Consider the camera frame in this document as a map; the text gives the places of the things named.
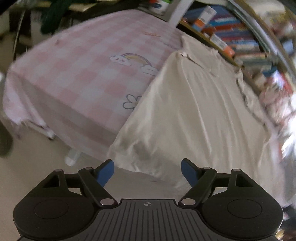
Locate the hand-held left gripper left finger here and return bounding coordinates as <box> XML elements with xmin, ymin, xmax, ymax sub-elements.
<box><xmin>40</xmin><ymin>159</ymin><xmax>118</xmax><ymax>207</ymax></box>

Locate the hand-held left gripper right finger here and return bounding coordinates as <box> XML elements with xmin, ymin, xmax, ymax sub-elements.
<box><xmin>178</xmin><ymin>159</ymin><xmax>256</xmax><ymax>207</ymax></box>

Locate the white T-shirt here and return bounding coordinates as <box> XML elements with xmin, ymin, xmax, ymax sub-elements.
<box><xmin>107</xmin><ymin>35</ymin><xmax>292</xmax><ymax>207</ymax></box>

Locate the white desk leg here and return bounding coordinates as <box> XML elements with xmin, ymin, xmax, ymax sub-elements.
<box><xmin>65</xmin><ymin>148</ymin><xmax>82</xmax><ymax>166</ymax></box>

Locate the pink checked cartoon desk mat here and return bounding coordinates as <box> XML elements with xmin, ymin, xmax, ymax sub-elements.
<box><xmin>2</xmin><ymin>10</ymin><xmax>185</xmax><ymax>163</ymax></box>

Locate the white pink plush bunny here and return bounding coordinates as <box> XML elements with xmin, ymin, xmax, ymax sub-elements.
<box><xmin>259</xmin><ymin>89</ymin><xmax>296</xmax><ymax>127</ymax></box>

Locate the small flat white box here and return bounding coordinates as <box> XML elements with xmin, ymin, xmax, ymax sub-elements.
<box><xmin>209</xmin><ymin>35</ymin><xmax>235</xmax><ymax>57</ymax></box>

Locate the row of colourful books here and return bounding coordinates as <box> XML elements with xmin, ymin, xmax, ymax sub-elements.
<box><xmin>181</xmin><ymin>5</ymin><xmax>296</xmax><ymax>93</ymax></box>

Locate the tall white orange carton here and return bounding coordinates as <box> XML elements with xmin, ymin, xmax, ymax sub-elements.
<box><xmin>191</xmin><ymin>6</ymin><xmax>218</xmax><ymax>32</ymax></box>

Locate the dark green garment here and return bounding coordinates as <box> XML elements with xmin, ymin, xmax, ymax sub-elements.
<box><xmin>40</xmin><ymin>0</ymin><xmax>78</xmax><ymax>35</ymax></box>

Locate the white plastic tub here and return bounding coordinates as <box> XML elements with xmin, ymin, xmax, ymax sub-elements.
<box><xmin>148</xmin><ymin>0</ymin><xmax>172</xmax><ymax>16</ymax></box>

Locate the white frame bookshelf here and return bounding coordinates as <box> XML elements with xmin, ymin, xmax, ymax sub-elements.
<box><xmin>166</xmin><ymin>0</ymin><xmax>296</xmax><ymax>98</ymax></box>

